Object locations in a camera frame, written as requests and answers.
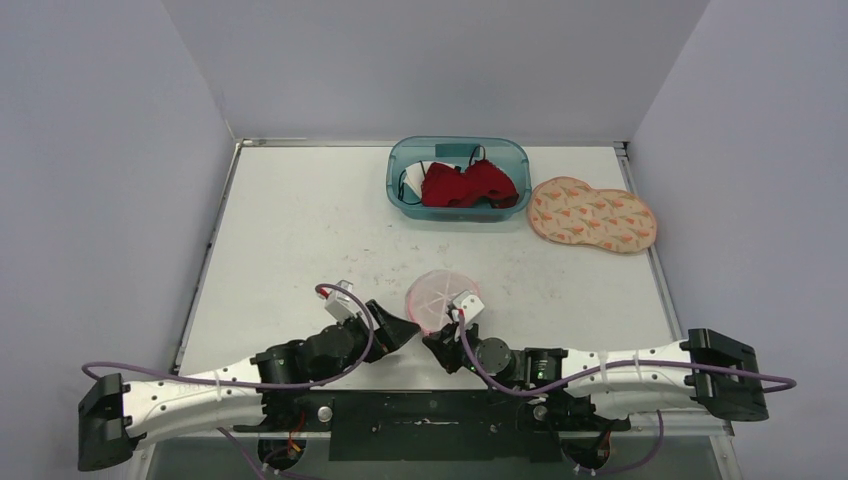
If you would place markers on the floral mesh laundry bag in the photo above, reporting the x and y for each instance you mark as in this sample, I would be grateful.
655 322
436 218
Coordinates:
568 211

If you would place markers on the teal plastic bin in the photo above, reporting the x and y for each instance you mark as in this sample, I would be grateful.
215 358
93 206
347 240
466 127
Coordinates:
410 158

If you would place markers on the red bra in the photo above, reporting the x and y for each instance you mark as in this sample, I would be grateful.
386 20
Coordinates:
447 186

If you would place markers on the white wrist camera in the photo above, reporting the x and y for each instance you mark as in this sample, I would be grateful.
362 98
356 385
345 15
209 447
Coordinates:
465 307
339 305

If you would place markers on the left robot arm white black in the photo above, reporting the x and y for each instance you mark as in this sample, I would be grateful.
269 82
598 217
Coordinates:
261 393

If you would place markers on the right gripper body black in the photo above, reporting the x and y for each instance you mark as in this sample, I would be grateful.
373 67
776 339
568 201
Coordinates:
448 341

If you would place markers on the pink round mesh laundry bag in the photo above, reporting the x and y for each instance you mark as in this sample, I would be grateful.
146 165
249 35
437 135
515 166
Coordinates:
428 298

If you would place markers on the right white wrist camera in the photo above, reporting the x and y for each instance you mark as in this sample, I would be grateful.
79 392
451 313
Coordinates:
465 307

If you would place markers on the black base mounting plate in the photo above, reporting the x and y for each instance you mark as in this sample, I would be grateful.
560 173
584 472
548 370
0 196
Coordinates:
442 425

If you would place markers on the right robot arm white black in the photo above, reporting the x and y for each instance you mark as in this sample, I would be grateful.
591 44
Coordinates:
707 371

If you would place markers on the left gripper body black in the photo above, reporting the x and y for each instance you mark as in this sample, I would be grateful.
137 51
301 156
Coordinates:
356 353

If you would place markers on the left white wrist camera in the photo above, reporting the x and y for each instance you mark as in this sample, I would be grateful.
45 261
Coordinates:
339 305

